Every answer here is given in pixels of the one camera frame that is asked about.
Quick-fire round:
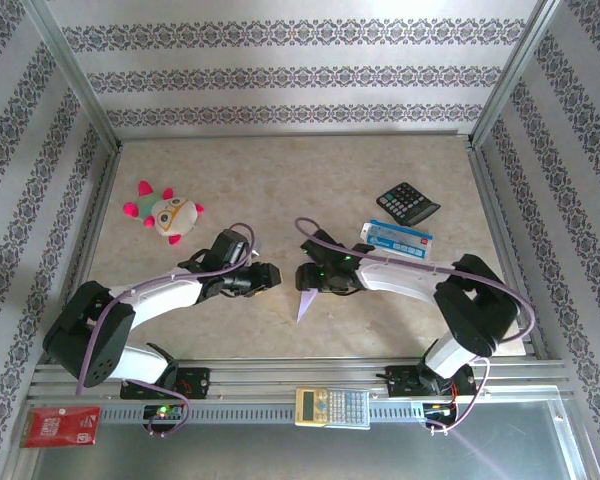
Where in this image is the lilac paper sheet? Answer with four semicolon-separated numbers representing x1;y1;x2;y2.
296;288;321;324

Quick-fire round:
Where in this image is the shiny steel sheet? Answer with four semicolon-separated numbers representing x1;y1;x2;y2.
9;399;599;480

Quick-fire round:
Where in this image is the blue white packet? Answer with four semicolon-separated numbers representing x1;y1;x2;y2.
358;218;435;264

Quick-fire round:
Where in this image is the plush toy with pink feet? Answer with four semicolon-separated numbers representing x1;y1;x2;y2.
123;180;205;245

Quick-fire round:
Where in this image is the black desk calculator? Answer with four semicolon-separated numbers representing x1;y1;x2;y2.
376;181;442;227

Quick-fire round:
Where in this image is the beige scientific calculator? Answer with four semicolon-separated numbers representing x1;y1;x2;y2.
294;387;371;430

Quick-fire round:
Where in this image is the red packet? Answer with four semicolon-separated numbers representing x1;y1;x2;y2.
19;405;102;449

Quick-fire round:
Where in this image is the wide aluminium mounting rail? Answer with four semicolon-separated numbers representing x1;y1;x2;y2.
27;360;571;402

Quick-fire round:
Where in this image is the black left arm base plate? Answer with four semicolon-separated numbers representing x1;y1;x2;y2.
119;367;212;400

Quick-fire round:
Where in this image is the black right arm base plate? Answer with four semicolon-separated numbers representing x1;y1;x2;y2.
384;364;479;399

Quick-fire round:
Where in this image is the grey slotted cable duct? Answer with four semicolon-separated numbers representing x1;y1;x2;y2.
99;402;429;426

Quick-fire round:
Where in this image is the thin aluminium wall rail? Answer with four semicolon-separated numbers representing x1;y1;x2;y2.
117;129;474;141

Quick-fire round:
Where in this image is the aluminium side rail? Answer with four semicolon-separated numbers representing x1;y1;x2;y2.
467;142;549;362
47;142;124;365

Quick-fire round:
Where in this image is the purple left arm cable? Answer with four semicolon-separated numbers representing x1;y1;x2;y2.
74;222;257;439

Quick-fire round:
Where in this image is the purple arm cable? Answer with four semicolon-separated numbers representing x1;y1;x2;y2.
293;216;537;436
74;222;257;439

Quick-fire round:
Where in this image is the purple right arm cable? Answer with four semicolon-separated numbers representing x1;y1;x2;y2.
293;216;537;436

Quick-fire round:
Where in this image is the aluminium frame post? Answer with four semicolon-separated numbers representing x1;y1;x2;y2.
22;0;124;151
467;0;566;149

